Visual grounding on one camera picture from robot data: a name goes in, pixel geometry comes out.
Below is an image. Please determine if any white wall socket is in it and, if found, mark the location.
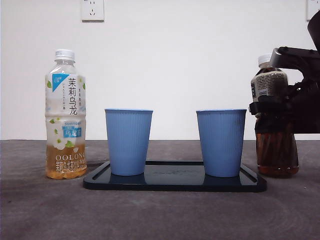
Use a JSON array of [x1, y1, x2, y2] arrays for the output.
[[81, 0, 105, 22], [306, 0, 320, 21]]

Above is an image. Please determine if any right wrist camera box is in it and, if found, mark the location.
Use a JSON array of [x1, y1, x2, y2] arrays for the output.
[[269, 46, 320, 75]]

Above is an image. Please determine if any dark tea bottle beige label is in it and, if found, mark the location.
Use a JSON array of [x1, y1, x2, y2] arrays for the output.
[[250, 53, 300, 179]]

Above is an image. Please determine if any dark blue tray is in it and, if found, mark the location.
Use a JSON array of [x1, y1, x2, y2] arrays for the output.
[[82, 160, 268, 193]]

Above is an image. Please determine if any jasmine oolong tea bottle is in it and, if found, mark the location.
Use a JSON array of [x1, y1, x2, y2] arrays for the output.
[[44, 49, 88, 180]]

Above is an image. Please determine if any blue ribbed cup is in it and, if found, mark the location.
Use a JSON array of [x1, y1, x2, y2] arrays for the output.
[[104, 108, 154, 177], [195, 108, 248, 178]]

